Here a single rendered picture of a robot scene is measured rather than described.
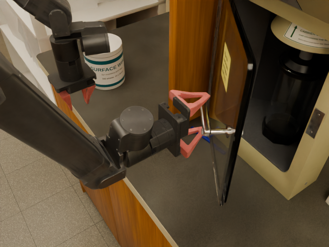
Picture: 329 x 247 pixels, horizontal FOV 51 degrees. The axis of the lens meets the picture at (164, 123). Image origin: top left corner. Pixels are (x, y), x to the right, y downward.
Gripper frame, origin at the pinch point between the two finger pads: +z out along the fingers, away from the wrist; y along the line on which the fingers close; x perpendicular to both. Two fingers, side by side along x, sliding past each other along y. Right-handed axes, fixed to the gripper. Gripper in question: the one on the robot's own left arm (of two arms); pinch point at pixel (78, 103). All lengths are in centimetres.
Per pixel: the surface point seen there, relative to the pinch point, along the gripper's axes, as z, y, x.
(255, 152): 9.6, 33.3, -33.2
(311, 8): -34, 28, -39
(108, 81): 11.8, 17.1, 18.5
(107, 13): 18, 44, 73
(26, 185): 110, -19, 77
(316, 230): 16, 32, -55
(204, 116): -11.2, 15.6, -31.2
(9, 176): 110, -26, 89
